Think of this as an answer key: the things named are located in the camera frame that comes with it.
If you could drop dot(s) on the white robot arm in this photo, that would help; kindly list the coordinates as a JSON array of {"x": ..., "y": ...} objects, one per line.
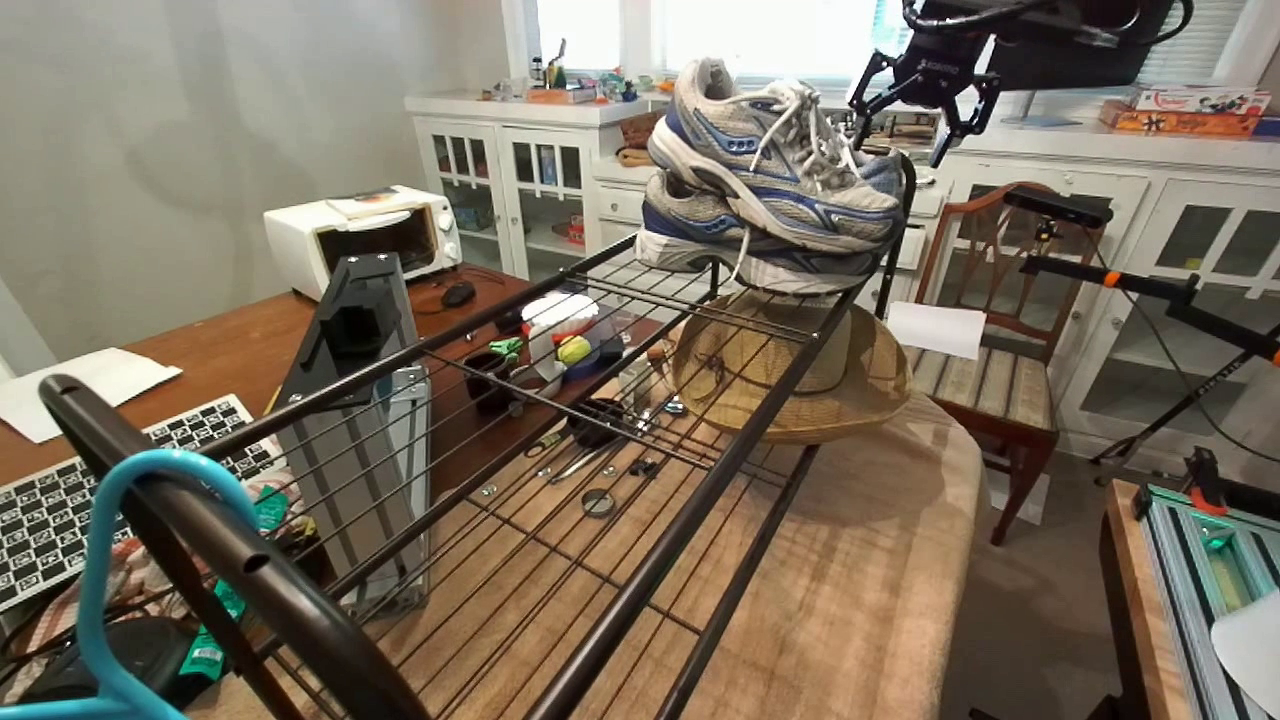
[{"x": 1066, "y": 46}]

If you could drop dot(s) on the wooden chair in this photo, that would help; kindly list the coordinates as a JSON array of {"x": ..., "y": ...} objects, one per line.
[{"x": 976, "y": 258}]

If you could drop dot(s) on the white paper sheet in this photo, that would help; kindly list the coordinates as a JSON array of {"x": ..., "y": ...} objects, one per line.
[{"x": 110, "y": 374}]

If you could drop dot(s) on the yellow green ball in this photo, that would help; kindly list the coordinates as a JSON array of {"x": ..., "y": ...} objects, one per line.
[{"x": 573, "y": 351}]

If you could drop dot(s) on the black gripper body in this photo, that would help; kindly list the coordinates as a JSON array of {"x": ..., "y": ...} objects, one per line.
[{"x": 951, "y": 46}]

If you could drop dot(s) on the tan straw hat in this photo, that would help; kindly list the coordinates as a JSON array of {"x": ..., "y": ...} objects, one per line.
[{"x": 732, "y": 356}]

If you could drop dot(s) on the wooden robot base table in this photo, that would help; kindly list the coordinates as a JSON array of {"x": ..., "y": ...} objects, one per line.
[{"x": 1193, "y": 602}]

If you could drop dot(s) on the grey black stand device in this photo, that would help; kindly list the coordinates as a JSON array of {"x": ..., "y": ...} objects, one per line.
[{"x": 363, "y": 456}]

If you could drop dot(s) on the white toaster oven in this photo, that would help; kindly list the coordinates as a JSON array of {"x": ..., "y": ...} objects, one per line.
[{"x": 319, "y": 235}]

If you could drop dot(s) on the orange game box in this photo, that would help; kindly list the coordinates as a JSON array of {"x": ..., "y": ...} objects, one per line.
[{"x": 1229, "y": 112}]

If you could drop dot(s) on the black metal shoe rack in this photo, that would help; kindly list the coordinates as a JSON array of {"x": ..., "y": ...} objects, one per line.
[{"x": 418, "y": 529}]

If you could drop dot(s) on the black camera on stand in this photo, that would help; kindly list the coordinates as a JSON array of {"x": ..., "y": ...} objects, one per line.
[{"x": 1172, "y": 292}]

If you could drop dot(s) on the white blue trainer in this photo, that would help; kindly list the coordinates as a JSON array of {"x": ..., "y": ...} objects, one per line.
[
  {"x": 685, "y": 228},
  {"x": 775, "y": 163}
]

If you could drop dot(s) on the black computer keyboard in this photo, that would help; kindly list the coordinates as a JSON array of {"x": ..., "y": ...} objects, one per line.
[{"x": 47, "y": 515}]

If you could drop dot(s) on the white cabinet with glass doors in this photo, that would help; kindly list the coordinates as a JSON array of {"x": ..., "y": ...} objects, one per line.
[{"x": 532, "y": 187}]

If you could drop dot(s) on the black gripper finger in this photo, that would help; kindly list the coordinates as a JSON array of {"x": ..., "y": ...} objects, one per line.
[
  {"x": 878, "y": 86},
  {"x": 974, "y": 121}
]

